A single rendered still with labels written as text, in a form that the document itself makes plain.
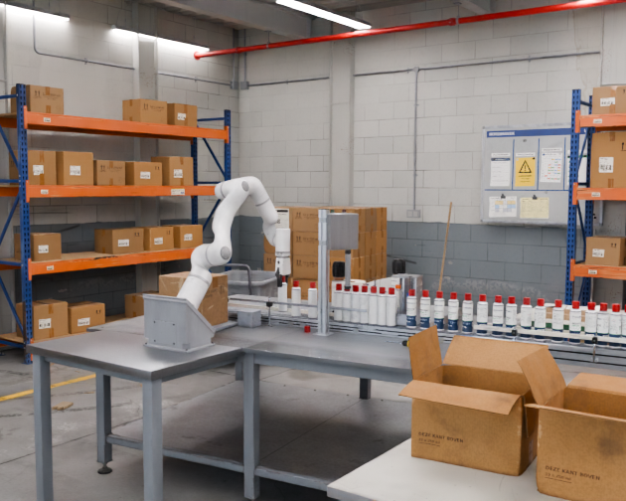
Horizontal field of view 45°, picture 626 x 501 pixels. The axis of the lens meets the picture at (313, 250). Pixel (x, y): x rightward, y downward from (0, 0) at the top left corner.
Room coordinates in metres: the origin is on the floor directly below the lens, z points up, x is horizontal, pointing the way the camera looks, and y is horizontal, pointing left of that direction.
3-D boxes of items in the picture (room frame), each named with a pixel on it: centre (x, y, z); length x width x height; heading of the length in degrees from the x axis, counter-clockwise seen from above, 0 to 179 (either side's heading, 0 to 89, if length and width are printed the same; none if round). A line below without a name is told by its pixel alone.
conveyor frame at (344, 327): (4.12, -0.09, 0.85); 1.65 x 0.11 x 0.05; 62
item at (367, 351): (4.27, -0.02, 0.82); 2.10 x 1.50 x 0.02; 62
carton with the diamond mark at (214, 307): (4.17, 0.67, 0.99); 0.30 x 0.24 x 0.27; 61
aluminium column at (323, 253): (3.97, -0.06, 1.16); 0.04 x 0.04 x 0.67; 62
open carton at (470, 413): (2.30, -0.51, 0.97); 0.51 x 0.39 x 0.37; 150
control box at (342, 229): (4.00, -0.14, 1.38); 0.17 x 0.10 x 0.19; 117
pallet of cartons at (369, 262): (8.14, -0.14, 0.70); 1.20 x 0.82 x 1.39; 60
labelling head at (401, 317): (4.00, -0.51, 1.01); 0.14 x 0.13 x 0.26; 62
